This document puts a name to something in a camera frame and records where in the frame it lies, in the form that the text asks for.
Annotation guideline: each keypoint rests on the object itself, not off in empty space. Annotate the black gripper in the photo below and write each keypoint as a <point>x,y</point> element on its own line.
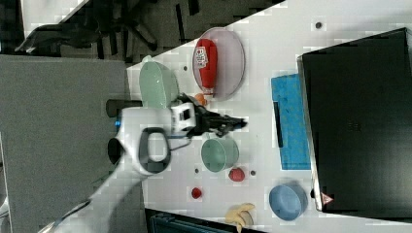
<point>204,120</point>

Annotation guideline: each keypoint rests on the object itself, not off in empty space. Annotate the yellow banana toy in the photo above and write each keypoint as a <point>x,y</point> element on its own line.
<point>240,216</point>

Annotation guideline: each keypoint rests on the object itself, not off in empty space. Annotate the blue cup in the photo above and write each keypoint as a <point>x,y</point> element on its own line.
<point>288,201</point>

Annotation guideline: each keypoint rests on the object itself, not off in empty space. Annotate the red strawberry toy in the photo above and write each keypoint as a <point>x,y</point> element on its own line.
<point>196,193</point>

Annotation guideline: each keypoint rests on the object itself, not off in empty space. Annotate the green perforated colander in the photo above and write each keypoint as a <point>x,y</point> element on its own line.
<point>158,84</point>

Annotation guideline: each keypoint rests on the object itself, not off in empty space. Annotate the red tomato toy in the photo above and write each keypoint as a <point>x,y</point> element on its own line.
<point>236,175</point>

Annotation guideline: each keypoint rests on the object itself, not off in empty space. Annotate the orange ball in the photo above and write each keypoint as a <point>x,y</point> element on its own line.
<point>201,99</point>

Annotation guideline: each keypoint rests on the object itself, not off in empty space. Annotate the green cup with handle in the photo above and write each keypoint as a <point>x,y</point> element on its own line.
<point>218,154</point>

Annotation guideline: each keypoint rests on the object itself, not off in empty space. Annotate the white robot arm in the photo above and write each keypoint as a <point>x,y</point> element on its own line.
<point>144,138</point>

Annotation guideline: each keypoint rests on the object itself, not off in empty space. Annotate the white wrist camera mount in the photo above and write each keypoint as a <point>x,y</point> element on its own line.
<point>183,118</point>

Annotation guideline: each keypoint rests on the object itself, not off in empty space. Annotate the red ketchup bottle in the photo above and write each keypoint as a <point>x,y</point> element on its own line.
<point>206,59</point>

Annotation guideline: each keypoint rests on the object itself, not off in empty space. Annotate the lilac oval plate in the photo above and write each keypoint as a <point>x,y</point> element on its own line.
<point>231,63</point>

